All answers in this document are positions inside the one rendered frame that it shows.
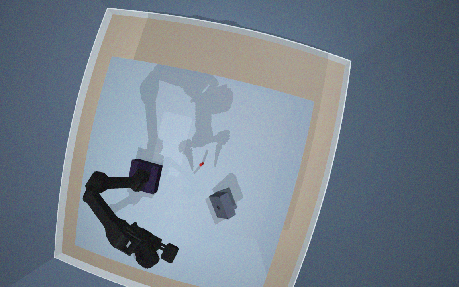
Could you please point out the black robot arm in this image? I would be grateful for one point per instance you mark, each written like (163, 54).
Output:
(118, 231)

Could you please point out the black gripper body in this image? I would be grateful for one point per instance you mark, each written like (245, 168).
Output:
(169, 251)

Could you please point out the dark grey sloped panel with hole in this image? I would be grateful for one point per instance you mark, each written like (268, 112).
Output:
(223, 203)

